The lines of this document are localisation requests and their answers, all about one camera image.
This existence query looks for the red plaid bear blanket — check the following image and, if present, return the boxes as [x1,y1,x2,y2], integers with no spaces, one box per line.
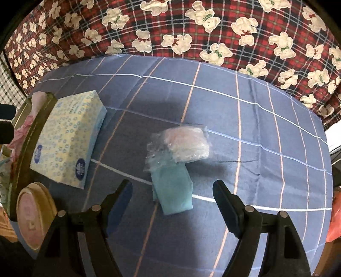
[4,1,340,128]

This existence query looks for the pink white towel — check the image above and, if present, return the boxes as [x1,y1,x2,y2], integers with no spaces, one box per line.
[7,115,35,163]

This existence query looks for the red plastic bag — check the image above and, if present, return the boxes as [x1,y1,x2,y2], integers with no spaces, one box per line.
[326,191,341,242]

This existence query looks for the clear bag cotton pads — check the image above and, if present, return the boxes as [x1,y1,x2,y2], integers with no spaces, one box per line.
[144,125,212,172]

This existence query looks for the fluffy pink puff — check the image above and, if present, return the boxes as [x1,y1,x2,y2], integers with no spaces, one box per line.
[30,91,47,118]

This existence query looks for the yellow dotted tissue box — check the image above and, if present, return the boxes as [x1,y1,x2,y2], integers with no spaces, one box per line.
[30,91,107,189]

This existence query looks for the blue checked tablecloth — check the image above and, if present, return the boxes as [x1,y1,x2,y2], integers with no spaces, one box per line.
[33,55,332,276]

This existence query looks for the green white checked cloth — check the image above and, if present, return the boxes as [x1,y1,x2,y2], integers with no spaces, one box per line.
[0,51,27,114]

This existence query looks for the gold metal tray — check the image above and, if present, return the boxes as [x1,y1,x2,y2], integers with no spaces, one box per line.
[9,91,58,222]

